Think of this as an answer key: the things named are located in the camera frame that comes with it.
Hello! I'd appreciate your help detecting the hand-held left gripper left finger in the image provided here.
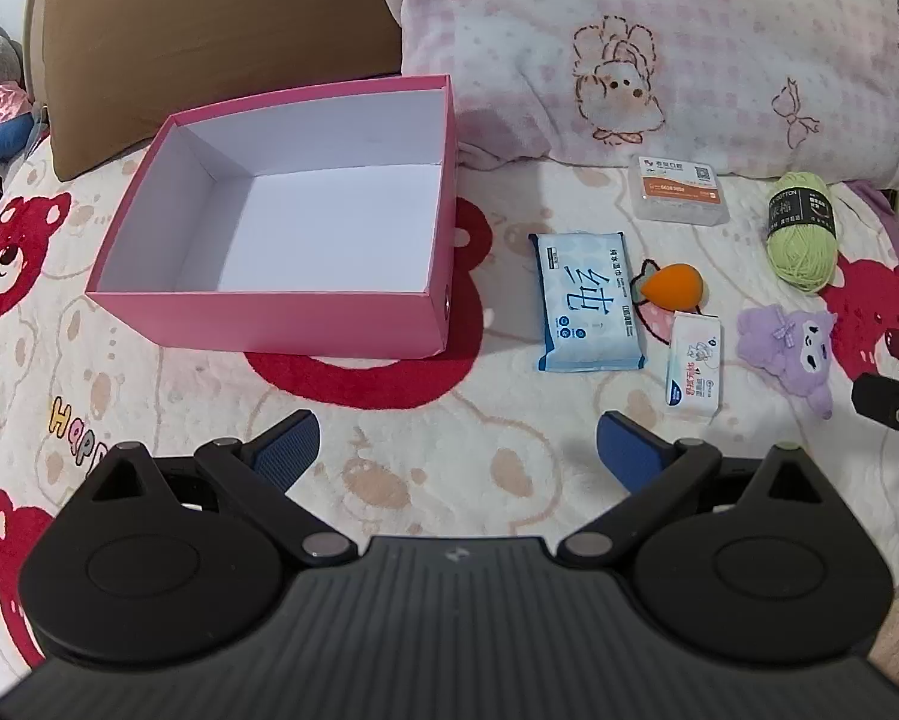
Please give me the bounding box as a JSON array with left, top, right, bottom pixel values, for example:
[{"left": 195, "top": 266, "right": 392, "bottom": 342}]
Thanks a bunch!
[{"left": 82, "top": 409, "right": 353, "bottom": 567}]

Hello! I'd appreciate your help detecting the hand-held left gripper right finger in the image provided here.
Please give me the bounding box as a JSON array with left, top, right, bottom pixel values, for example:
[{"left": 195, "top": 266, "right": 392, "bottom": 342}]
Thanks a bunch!
[{"left": 556, "top": 410, "right": 821, "bottom": 567}]

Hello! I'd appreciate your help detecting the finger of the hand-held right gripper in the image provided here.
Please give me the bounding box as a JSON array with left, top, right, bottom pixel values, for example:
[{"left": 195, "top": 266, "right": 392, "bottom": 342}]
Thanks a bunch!
[{"left": 852, "top": 373, "right": 899, "bottom": 432}]

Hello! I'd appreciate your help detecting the small white tissue pack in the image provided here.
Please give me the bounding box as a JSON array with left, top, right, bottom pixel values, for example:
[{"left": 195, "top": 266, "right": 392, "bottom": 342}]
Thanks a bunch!
[{"left": 663, "top": 311, "right": 724, "bottom": 417}]

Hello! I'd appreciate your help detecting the purple plush toy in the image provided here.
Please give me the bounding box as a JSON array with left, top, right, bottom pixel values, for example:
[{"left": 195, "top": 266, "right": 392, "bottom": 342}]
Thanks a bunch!
[{"left": 735, "top": 304, "right": 840, "bottom": 421}]

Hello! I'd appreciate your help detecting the pink cardboard box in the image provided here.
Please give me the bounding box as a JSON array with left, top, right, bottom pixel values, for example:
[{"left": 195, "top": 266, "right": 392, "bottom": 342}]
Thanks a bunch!
[{"left": 85, "top": 73, "right": 461, "bottom": 359}]

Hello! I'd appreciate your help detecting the blue wet wipes pack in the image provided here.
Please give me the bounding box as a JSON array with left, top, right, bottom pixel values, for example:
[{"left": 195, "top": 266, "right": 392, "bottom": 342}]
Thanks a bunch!
[{"left": 528, "top": 231, "right": 649, "bottom": 374}]

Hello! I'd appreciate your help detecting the green yarn ball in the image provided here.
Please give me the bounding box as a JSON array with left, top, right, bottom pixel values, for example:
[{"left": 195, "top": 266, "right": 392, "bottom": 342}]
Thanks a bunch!
[{"left": 764, "top": 171, "right": 840, "bottom": 295}]

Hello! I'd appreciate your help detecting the orange sponge ball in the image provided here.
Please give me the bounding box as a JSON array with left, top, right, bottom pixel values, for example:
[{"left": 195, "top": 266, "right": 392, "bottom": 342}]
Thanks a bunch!
[{"left": 635, "top": 259, "right": 709, "bottom": 331}]

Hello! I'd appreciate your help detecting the pink checked pillow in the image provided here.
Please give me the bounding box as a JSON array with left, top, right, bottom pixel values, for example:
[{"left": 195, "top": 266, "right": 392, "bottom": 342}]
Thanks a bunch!
[{"left": 359, "top": 0, "right": 899, "bottom": 188}]

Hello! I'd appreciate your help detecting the brown pillow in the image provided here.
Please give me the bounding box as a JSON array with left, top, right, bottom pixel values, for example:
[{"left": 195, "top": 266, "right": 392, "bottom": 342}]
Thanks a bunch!
[{"left": 40, "top": 0, "right": 405, "bottom": 182}]

